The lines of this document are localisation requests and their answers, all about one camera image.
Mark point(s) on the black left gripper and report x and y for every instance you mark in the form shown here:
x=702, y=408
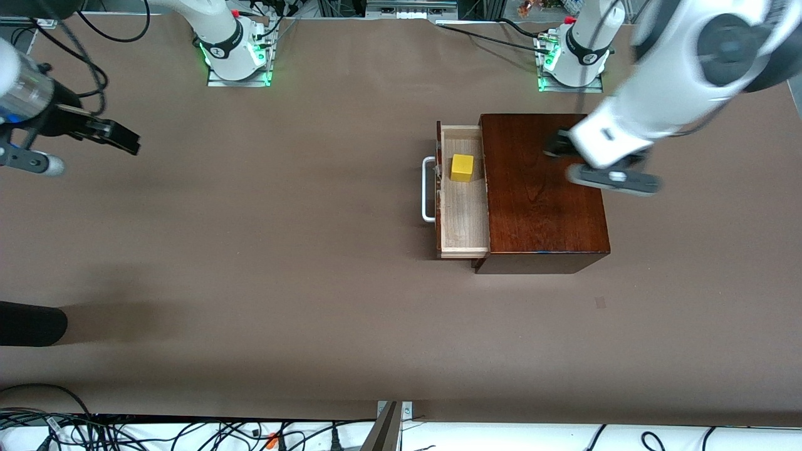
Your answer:
x=557, y=145

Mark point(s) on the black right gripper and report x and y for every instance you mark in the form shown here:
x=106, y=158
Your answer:
x=61, y=118

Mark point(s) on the yellow cube block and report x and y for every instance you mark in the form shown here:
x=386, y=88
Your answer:
x=462, y=169

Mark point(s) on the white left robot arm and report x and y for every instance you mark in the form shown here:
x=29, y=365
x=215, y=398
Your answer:
x=664, y=88

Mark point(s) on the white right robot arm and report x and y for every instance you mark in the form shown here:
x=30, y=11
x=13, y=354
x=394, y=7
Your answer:
x=219, y=31

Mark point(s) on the dark brown wooden cabinet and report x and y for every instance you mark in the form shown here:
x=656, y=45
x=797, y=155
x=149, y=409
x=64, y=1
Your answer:
x=545, y=225

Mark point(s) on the small copper coloured object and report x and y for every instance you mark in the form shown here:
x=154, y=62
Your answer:
x=525, y=7

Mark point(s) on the black rounded cylinder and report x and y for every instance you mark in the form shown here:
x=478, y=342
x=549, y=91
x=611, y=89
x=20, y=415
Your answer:
x=31, y=324

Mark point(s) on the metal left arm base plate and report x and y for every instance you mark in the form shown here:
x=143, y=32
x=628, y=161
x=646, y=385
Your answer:
x=595, y=89

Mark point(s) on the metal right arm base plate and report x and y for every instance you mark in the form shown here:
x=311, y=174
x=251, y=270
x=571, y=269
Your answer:
x=216, y=83

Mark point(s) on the metal bracket with strut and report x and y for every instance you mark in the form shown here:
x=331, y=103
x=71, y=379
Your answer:
x=385, y=432

